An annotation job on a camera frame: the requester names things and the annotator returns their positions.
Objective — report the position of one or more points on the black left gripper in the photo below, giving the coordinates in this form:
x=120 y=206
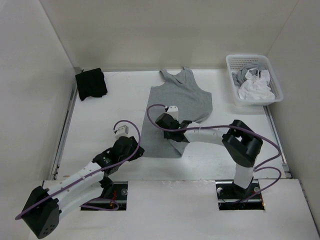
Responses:
x=134 y=145

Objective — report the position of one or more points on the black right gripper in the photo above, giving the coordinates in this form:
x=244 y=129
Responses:
x=166 y=136

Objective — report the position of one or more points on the grey tank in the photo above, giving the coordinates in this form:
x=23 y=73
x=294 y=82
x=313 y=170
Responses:
x=193 y=103
x=240 y=77

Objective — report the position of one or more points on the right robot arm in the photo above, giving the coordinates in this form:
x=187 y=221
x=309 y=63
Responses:
x=242 y=146

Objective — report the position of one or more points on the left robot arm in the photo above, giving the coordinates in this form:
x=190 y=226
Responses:
x=45 y=207

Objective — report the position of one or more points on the folded black tank top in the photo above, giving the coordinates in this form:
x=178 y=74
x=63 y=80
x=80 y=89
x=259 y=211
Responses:
x=91 y=83

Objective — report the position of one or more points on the grey crumpled tank top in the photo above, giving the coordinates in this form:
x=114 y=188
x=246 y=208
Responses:
x=240 y=77

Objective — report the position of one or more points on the white crumpled tank top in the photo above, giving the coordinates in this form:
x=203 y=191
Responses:
x=256 y=88

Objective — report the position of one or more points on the white plastic basket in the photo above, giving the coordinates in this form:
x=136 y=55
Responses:
x=237 y=61

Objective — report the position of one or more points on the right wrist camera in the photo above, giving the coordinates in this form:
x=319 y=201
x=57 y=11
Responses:
x=172 y=111

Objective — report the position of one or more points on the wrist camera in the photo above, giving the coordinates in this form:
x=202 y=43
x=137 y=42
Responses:
x=172 y=111
x=122 y=131

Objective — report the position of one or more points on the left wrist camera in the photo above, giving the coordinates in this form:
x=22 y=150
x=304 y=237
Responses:
x=122 y=131

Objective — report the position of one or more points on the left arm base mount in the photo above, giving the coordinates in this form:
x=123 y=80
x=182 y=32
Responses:
x=114 y=199

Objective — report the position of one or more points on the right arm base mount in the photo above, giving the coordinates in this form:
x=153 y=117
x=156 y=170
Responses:
x=234 y=198

